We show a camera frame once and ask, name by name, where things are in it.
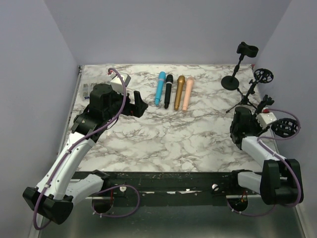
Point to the clear plastic screw box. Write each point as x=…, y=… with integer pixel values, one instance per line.
x=85, y=90

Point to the blue microphone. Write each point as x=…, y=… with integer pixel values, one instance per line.
x=161, y=81

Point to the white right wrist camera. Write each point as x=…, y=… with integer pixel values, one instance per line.
x=265, y=118

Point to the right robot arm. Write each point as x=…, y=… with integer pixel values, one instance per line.
x=280, y=182

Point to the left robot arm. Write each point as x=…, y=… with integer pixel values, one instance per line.
x=85, y=132

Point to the beige microphone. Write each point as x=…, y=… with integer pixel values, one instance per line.
x=189, y=86

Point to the black round-base clip stand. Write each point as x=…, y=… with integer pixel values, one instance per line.
x=230, y=82

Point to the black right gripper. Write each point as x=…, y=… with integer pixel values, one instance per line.
x=260, y=129

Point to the black stand holding beige microphone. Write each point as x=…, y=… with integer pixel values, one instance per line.
x=266, y=101

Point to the black tripod shock-mount stand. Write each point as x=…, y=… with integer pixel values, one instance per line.
x=261, y=75

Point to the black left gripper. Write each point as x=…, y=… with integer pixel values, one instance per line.
x=136, y=109

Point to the black microphone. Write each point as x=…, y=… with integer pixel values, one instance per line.
x=168, y=87

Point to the gold microphone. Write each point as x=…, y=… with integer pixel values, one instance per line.
x=180, y=84

